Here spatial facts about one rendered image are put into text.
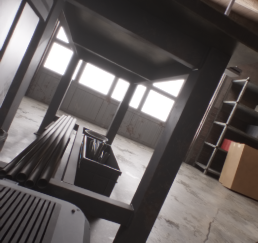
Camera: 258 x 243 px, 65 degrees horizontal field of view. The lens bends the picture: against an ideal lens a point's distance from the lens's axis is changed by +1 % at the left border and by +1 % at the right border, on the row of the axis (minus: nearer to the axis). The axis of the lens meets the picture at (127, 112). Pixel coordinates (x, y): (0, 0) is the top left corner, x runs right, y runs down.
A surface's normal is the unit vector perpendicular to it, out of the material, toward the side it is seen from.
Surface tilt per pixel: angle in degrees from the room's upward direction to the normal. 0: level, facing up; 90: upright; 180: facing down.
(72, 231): 0
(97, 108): 90
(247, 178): 82
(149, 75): 90
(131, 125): 90
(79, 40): 90
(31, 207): 0
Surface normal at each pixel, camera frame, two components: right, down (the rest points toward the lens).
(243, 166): 0.25, -0.03
